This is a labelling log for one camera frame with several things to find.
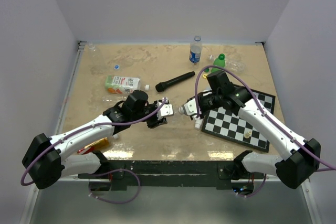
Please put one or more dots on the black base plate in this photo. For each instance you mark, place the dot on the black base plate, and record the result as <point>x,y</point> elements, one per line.
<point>217,174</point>

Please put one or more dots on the green tea label bottle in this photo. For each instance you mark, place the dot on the green tea label bottle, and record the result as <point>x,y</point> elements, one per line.
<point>124,85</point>

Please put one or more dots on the white cap of clear bottle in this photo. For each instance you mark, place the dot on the white cap of clear bottle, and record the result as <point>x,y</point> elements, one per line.
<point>181,110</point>

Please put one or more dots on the black white chessboard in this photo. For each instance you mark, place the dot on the black white chessboard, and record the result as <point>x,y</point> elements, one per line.
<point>224,124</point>

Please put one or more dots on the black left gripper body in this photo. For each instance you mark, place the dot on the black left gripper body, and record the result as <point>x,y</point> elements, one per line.
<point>152,121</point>

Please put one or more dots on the cream chess piece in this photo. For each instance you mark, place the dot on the cream chess piece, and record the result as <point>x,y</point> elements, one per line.
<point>248,134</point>

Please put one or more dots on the clear bottle lying right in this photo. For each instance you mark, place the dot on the clear bottle lying right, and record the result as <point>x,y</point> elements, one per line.
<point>231,65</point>

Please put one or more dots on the black microphone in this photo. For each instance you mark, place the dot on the black microphone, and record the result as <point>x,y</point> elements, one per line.
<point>162,86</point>

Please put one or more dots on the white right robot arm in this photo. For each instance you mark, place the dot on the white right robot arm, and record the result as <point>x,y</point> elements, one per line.
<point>297,157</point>

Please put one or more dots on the green plastic bottle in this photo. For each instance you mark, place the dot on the green plastic bottle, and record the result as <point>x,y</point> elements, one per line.
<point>218,63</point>

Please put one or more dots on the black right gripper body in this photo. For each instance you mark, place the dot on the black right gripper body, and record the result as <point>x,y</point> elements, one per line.
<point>209,101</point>

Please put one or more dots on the white microphone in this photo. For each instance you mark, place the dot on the white microphone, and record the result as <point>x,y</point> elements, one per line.
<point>198,122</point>

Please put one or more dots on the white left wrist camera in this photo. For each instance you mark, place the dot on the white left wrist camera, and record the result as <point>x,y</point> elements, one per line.
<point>166,108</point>

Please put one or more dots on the clear bottle back left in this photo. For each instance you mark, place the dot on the clear bottle back left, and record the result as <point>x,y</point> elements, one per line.
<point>96,57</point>

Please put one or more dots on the blue label water bottle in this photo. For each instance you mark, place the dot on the blue label water bottle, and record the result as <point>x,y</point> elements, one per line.
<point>195,50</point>

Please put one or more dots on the aluminium frame rail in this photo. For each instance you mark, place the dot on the aluminium frame rail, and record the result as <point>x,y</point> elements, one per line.
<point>286,205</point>

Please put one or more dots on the gold label drink bottle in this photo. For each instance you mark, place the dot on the gold label drink bottle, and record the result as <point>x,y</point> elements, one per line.
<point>98,145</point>

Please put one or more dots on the clear plastic bottle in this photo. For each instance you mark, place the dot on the clear plastic bottle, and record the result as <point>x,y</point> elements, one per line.
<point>175,116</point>

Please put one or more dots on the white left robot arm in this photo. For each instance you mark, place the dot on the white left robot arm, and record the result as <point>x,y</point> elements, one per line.
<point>50,158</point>

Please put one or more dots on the clear crushed bottle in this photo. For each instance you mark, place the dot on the clear crushed bottle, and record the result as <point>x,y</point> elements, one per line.
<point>112,99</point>

